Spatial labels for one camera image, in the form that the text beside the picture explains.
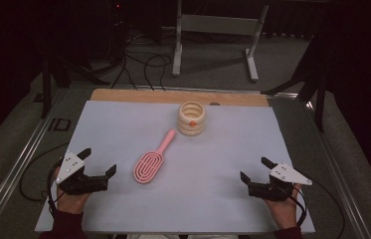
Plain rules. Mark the cream ribbed holder cup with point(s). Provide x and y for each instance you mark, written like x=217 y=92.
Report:
x=191 y=127

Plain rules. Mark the pink hairbrush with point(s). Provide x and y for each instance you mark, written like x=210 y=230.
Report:
x=148 y=167

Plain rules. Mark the black floor bracket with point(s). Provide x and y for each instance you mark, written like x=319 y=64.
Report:
x=59 y=124

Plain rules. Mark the person's left hand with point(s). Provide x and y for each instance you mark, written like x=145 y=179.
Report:
x=70 y=203

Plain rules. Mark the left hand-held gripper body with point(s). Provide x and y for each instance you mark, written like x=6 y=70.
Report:
x=73 y=181

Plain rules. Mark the grey metal stand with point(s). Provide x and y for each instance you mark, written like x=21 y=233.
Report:
x=218 y=25

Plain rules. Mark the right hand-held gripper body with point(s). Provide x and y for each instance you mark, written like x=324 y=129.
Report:
x=272 y=191

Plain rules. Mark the black tripod stand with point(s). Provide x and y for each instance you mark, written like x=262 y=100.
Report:
x=57 y=71
x=315 y=83

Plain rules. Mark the metal floor rail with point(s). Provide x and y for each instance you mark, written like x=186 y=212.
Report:
x=17 y=166
x=338 y=186

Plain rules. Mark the dark equipment with red light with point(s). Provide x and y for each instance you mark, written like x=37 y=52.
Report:
x=106 y=30

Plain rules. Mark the pale grey table mat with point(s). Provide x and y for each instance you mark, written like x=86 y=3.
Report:
x=186 y=199

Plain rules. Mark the person's right hand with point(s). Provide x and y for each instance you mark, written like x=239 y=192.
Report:
x=285 y=212

